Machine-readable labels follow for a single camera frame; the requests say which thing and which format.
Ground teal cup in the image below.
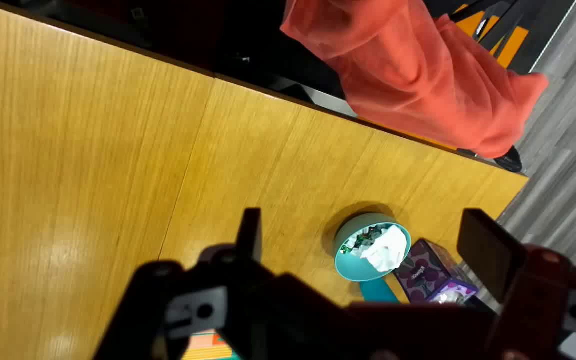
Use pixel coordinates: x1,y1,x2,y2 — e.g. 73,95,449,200
359,280,398,305

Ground teal bowl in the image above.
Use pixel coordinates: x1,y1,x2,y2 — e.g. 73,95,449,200
334,213,412,282

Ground orange-red cloth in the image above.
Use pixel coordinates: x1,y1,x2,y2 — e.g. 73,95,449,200
279,0,548,159

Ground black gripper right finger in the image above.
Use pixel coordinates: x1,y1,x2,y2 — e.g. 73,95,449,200
458,209,576,360

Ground purple patterned tissue box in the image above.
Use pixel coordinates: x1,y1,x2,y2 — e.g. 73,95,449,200
394,240,477,305

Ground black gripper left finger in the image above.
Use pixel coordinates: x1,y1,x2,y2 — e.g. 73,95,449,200
94,209,282,360

